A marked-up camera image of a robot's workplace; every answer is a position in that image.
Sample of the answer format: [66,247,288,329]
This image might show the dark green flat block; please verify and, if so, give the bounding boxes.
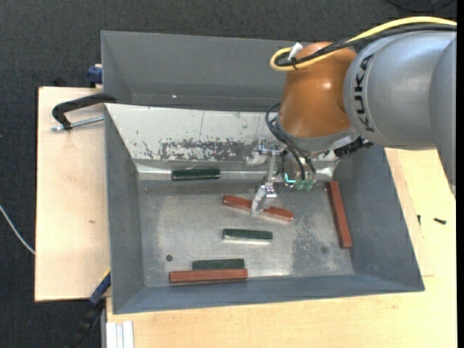
[170,167,222,182]
[191,258,246,272]
[221,228,274,244]

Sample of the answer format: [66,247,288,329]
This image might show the red-brown flat block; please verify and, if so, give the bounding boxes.
[168,268,249,285]
[222,194,295,223]
[325,181,353,249]

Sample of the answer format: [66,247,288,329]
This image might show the black cylinder on white bracket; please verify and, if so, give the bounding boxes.
[313,136,375,178]

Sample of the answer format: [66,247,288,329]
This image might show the grey metal bin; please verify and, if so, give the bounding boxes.
[100,30,426,315]

